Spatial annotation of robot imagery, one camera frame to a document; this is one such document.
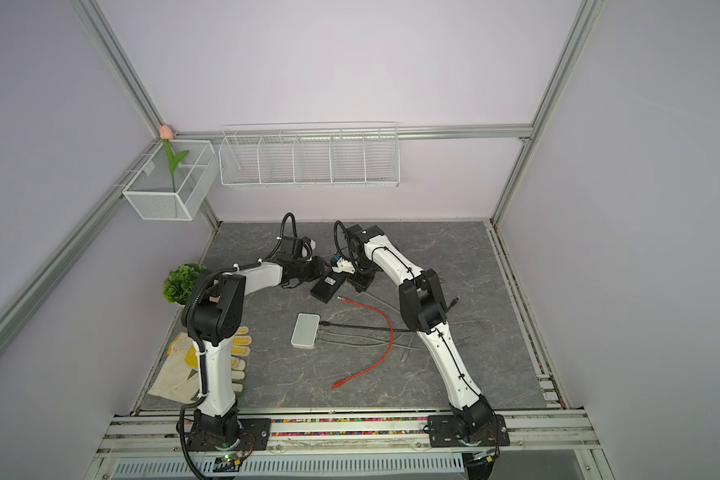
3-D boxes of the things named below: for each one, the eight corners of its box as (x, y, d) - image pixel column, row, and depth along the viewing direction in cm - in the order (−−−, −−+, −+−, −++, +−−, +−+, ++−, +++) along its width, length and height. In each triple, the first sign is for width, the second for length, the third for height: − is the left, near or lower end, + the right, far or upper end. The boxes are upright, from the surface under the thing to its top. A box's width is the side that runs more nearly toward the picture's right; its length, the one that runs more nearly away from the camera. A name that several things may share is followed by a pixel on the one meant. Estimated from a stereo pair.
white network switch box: (292, 348, 90) (290, 345, 88) (298, 315, 97) (296, 312, 95) (315, 348, 90) (314, 345, 88) (319, 315, 97) (318, 312, 95)
